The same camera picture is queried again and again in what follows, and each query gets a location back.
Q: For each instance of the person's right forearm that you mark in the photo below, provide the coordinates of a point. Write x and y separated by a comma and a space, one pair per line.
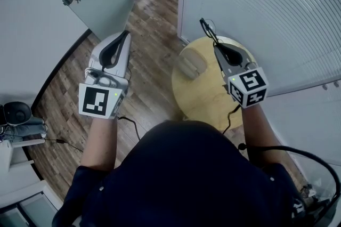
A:
258, 130

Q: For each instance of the beige glasses case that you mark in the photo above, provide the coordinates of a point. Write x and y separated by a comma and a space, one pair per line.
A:
191, 62

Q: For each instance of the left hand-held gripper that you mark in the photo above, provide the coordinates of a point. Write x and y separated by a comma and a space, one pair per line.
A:
96, 99

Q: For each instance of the grey wall knob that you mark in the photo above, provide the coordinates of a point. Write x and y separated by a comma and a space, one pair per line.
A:
336, 84

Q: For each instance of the black eyeglasses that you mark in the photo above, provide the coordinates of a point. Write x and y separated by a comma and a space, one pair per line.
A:
207, 30

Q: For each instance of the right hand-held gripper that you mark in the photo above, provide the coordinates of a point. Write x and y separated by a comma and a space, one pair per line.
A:
250, 82

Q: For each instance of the black pack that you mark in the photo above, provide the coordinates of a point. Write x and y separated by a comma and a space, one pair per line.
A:
319, 215

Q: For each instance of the round wooden side table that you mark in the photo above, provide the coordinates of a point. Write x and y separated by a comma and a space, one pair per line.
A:
202, 98

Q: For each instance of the black round device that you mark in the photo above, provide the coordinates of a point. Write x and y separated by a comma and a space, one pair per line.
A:
17, 113

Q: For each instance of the black-framed window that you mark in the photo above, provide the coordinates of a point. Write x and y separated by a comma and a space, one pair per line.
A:
29, 212

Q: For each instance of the person's left forearm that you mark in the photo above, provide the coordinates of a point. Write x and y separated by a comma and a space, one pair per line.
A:
100, 143

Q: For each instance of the person's dark shirt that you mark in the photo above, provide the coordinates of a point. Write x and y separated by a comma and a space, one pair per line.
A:
181, 180

